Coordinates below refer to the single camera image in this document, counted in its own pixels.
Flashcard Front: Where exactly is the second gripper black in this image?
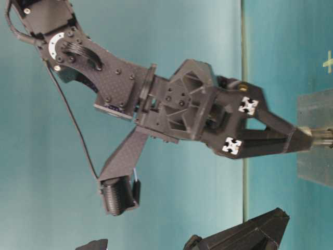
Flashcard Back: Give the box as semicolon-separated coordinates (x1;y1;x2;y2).
74;230;203;250

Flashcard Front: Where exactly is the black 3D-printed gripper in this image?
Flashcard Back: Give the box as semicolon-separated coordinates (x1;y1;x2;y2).
134;58;261;158

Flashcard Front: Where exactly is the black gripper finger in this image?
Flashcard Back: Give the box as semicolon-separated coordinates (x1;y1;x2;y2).
201;208;290;249
239;83;311;138
221;129;312;158

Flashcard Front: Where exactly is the silver metal washer bushing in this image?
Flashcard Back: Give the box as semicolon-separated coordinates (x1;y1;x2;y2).
299;127;312;136

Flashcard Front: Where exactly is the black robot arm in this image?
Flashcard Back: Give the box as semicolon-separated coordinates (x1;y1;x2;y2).
5;1;314;216

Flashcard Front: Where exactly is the front threaded steel shaft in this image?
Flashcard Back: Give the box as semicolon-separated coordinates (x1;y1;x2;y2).
312;137;333;148

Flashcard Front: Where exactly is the threaded steel shaft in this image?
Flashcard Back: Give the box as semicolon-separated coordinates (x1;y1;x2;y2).
311;128;332;138
312;137;333;148

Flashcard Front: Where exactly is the rear threaded steel shaft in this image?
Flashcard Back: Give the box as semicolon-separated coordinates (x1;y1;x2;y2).
311;128;332;138

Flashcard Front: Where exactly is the grey metal base block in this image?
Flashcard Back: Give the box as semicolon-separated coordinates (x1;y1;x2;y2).
297;89;332;187

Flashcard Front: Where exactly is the green tape cross marker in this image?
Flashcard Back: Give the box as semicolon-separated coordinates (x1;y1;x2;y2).
322;50;333;74

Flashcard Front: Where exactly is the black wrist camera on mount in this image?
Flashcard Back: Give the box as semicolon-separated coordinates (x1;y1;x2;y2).
98;127;148;216

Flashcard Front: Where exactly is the thin black cable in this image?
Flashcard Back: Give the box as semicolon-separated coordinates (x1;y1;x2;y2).
41;58;101;180

